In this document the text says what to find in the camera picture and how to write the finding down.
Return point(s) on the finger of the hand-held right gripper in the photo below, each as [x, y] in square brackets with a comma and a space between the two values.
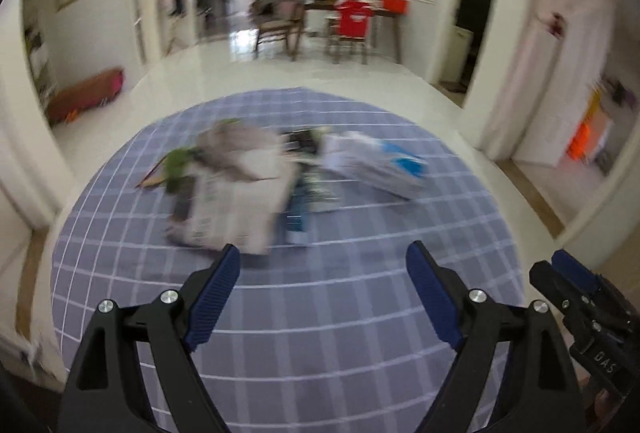
[577, 272]
[550, 283]

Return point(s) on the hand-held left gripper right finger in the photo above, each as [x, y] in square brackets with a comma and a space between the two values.
[430, 298]

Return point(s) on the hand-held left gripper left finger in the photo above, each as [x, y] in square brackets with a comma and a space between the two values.
[215, 298]

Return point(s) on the blue and white packet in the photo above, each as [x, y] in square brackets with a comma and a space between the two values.
[305, 208]

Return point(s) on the green wrapper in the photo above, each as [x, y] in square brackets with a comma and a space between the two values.
[177, 165]

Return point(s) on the white and blue plastic bag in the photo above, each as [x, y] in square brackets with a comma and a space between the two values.
[380, 163]

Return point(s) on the black packet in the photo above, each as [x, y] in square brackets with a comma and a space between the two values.
[302, 143]

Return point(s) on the grey checked tablecloth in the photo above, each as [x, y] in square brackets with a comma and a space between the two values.
[320, 323]

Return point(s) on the orange plastic stool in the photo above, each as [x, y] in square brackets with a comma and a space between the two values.
[579, 143]

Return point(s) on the yellow box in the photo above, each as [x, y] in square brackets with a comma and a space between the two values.
[597, 110]

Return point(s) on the white panel door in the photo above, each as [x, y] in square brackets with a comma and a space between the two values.
[555, 103]

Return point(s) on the door mat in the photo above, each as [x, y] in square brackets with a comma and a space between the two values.
[454, 86]

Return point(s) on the pink floral curtain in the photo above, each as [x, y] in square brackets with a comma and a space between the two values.
[505, 63]

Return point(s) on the brown and pink bench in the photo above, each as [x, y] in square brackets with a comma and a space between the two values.
[87, 95]

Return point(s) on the white appliance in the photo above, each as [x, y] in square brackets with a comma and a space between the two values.
[456, 55]

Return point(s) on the dark red bow tieback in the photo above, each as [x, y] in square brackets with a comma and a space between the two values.
[556, 24]

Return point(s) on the wooden chair with cushion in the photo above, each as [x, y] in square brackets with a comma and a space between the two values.
[280, 28]

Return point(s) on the wooden dining table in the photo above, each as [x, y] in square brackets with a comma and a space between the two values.
[387, 15]

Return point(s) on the red chair cover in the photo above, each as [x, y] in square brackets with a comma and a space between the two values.
[353, 19]

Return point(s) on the red bag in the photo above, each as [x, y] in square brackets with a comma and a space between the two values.
[396, 2]

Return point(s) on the coat rack with clothes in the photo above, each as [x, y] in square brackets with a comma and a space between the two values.
[172, 3]

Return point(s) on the white shelf rack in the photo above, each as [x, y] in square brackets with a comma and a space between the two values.
[36, 58]

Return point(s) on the grey sofa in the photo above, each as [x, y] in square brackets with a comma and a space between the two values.
[270, 0]

